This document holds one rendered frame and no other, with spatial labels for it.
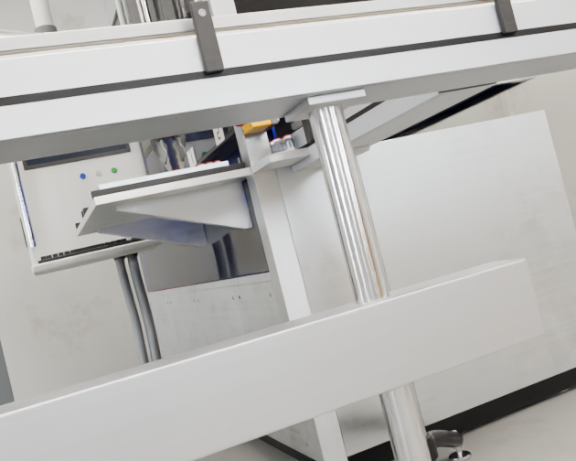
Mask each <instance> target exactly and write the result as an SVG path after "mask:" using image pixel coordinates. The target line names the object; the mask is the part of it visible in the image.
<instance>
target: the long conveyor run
mask: <svg viewBox="0 0 576 461"><path fill-rule="evenodd" d="M491 2H494V3H491ZM483 3H486V4H483ZM475 4H478V5H475ZM458 5H461V6H458ZM449 6H453V7H449ZM433 8H436V9H433ZM423 9H428V10H423ZM189 10H190V14H191V17H192V18H189V19H180V20H171V21H162V22H153V23H142V24H133V25H124V26H115V27H97V28H88V29H79V30H69V31H59V32H50V33H41V34H32V35H23V36H13V37H4V38H0V165H2V164H8V163H14V162H19V161H25V160H30V159H36V158H41V157H47V156H53V155H63V154H68V153H74V152H79V151H85V150H91V149H96V148H102V147H107V146H113V145H123V144H129V143H134V142H140V141H145V140H151V139H156V138H162V137H168V136H173V135H179V134H189V133H194V132H200V131H206V130H211V129H217V128H222V127H228V126H233V125H240V124H245V123H256V122H261V121H267V120H272V119H278V118H283V117H284V116H285V115H286V114H287V113H288V112H289V111H291V110H292V109H293V108H294V107H295V106H297V105H298V104H299V103H300V102H302V101H303V100H305V99H306V98H307V97H312V96H317V95H323V94H329V93H335V92H341V91H353V90H358V89H364V90H365V93H366V96H365V97H364V98H362V99H361V100H359V101H358V102H356V103H354V104H352V105H351V106H355V105H360V104H366V103H372V102H382V101H387V100H393V99H398V98H404V97H410V96H415V95H421V94H426V93H432V92H437V91H448V90H453V89H459V88H464V87H470V86H476V85H482V84H487V83H493V82H499V81H504V80H514V79H520V78H526V77H531V76H537V75H542V74H548V73H553V72H559V71H564V70H574V69H576V0H512V1H510V0H375V1H366V2H355V3H346V4H337V5H320V6H310V7H301V8H292V9H282V10H272V11H263V12H254V13H245V14H236V15H226V16H211V13H210V9H209V5H208V1H201V0H195V2H190V3H189ZM415 10H420V11H415ZM407 11H411V12H407ZM399 12H402V13H399ZM390 13H394V14H390ZM382 14H386V15H382ZM373 15H377V16H373ZM356 16H360V17H356ZM348 17H352V18H348ZM339 18H344V19H339ZM331 19H335V20H331ZM322 20H326V21H322ZM314 21H318V22H314ZM305 22H310V23H305ZM297 23H302V24H297ZM289 24H293V25H289ZM280 25H284V26H280ZM272 26H276V27H272ZM255 27H259V28H255ZM246 28H251V29H246ZM238 29H242V30H238ZM230 30H234V31H230ZM221 31H226V32H221ZM216 32H218V33H216ZM188 35H192V36H188ZM180 36H183V37H180ZM154 38H158V39H154ZM146 39H150V40H146ZM136 40H142V41H136ZM128 41H133V42H128ZM120 42H124V43H120ZM112 43H116V44H112ZM103 44H108V45H103ZM94 45H99V46H94ZM86 46H91V47H86ZM78 47H82V48H78ZM61 48H65V49H61ZM52 49H57V50H52ZM44 50H49V51H44ZM35 51H40V52H35ZM27 52H32V53H27ZM18 53H24V54H18ZM10 54H15V55H10ZM2 55H7V56H2Z"/></svg>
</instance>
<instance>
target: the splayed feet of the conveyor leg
mask: <svg viewBox="0 0 576 461"><path fill-rule="evenodd" d="M426 433H427V437H426V441H427V445H428V448H429V452H430V456H431V460H432V461H435V460H436V459H437V457H438V456H439V454H438V450H437V447H439V446H440V447H453V449H455V450H456V452H453V453H451V454H450V455H449V460H450V461H467V460H469V459H470V458H471V457H472V454H471V453H470V452H469V451H464V450H463V451H462V450H461V448H462V447H463V446H462V444H463V440H464V439H463V437H462V435H461V434H460V433H458V432H456V430H453V431H445V430H432V431H429V432H426Z"/></svg>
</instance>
